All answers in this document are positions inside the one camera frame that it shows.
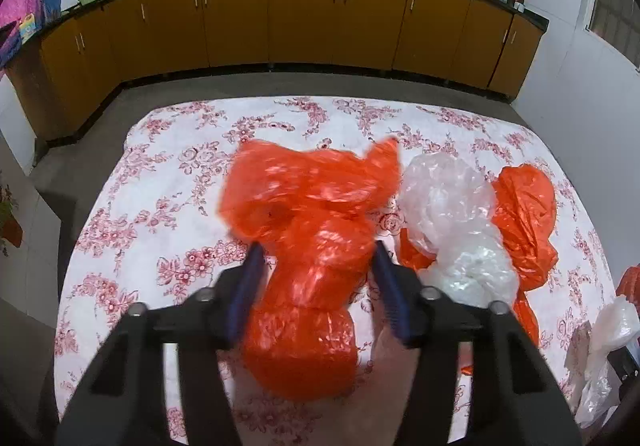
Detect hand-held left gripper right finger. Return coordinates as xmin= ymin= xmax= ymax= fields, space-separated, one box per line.
xmin=372 ymin=240 xmax=583 ymax=446

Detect colourful small box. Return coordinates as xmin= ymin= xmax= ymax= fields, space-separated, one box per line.
xmin=17 ymin=13 xmax=39 ymax=40

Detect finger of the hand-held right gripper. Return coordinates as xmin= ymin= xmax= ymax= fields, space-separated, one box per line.
xmin=614 ymin=347 xmax=640 ymax=389

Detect orange plastic bag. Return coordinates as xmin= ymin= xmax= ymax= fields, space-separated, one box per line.
xmin=397 ymin=165 xmax=560 ymax=377
xmin=217 ymin=136 xmax=404 ymax=399

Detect window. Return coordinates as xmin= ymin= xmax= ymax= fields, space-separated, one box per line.
xmin=589 ymin=0 xmax=640 ymax=73

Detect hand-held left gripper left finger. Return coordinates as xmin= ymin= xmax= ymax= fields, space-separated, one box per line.
xmin=55 ymin=243 xmax=267 ymax=446

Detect brown kitchen base cabinets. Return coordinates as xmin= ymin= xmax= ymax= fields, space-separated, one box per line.
xmin=10 ymin=0 xmax=546 ymax=142

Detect clear bubble wrap sheet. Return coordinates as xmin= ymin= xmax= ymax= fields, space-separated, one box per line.
xmin=400 ymin=153 xmax=521 ymax=311

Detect floral tablecloth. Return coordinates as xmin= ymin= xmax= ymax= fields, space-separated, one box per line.
xmin=52 ymin=96 xmax=626 ymax=446

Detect white plastic bag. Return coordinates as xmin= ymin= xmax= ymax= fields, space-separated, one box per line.
xmin=565 ymin=296 xmax=640 ymax=429

